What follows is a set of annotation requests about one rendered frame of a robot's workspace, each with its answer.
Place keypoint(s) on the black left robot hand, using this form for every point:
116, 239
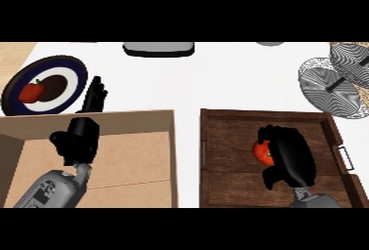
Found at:
82, 136

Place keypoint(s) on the blue and white plate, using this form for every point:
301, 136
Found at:
67, 84

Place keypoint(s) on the dark brown wooden tray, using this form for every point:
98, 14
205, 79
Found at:
231, 175

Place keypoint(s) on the red tomato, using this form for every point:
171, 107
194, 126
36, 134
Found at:
264, 153

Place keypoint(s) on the red bell pepper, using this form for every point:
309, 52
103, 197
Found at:
32, 92

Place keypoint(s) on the open pale wooden drawer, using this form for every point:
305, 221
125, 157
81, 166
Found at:
125, 162

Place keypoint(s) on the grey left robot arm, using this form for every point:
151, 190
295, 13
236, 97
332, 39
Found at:
56, 188

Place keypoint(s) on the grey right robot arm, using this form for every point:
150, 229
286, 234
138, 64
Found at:
312, 198

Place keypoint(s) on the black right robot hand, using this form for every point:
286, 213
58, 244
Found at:
292, 156

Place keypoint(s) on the small grey round object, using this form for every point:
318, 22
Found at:
271, 43

